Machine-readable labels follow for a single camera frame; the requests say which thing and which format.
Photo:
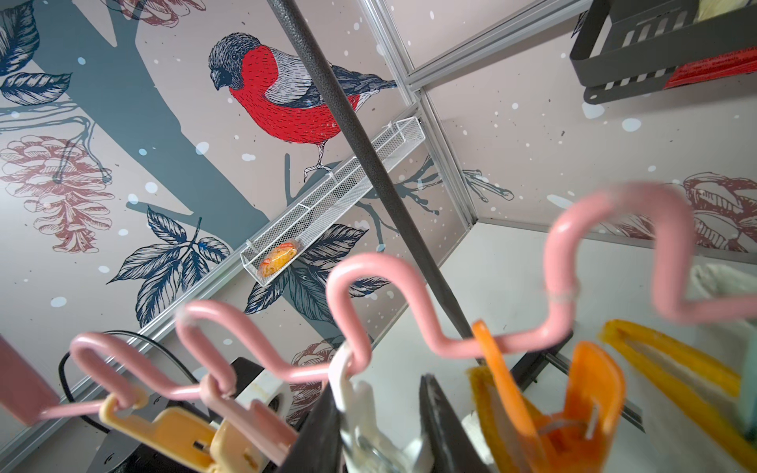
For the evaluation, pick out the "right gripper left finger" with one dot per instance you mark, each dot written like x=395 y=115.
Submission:
x=319 y=445

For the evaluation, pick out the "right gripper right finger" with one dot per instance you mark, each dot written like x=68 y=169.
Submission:
x=451 y=447

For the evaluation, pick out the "black clothes rack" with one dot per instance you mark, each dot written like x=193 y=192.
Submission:
x=394 y=360

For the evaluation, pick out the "pink clip hanger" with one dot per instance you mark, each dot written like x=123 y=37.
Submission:
x=55 y=287

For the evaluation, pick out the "white yellow-trim work glove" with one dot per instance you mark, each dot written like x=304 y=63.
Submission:
x=688 y=394

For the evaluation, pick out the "white clothespin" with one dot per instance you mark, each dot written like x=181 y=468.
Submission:
x=365 y=448

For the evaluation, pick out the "yellow clothespin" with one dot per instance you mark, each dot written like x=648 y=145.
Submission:
x=185 y=438

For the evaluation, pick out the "orange clothespin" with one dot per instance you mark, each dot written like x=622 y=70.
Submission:
x=591 y=402

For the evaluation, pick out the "orange snack packet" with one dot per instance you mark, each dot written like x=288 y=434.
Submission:
x=278 y=258

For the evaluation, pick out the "mint green clothespin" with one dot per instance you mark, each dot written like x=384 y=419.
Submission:
x=746 y=403

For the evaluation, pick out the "red cassava chips bag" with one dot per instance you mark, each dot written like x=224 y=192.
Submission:
x=735 y=61

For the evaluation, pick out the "dark wall basket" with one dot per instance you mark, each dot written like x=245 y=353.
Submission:
x=627 y=49

